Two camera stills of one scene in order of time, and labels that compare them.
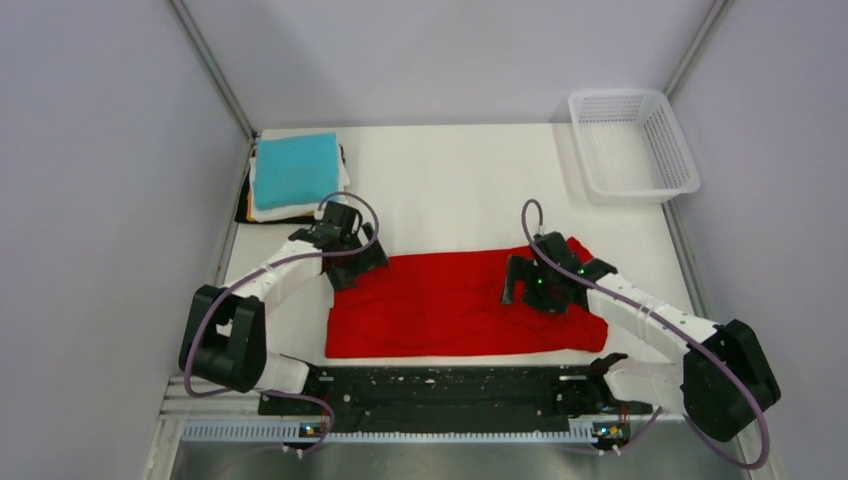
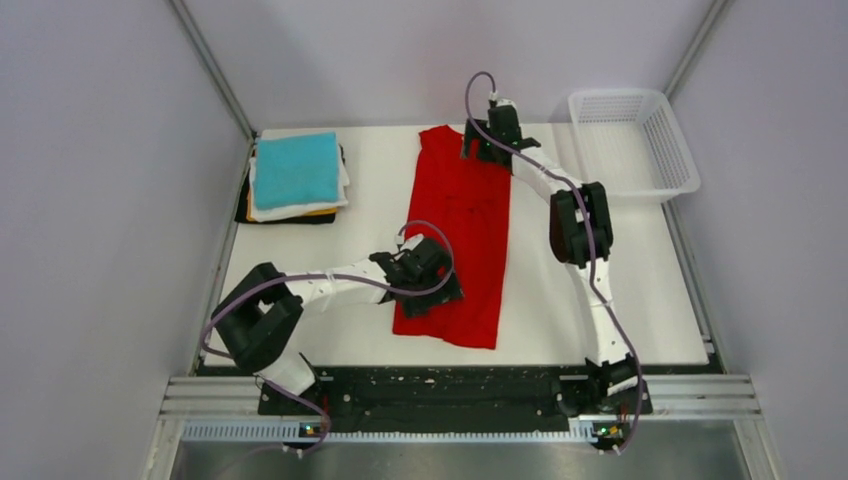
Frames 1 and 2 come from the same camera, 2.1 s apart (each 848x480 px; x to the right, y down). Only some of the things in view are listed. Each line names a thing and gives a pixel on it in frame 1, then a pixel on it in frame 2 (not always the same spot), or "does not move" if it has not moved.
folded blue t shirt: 296,170 does not move
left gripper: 369,258 → 417,307
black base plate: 451,391 does not move
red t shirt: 451,305 → 472,201
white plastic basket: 630,146 does not move
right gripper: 516,270 → 473,133
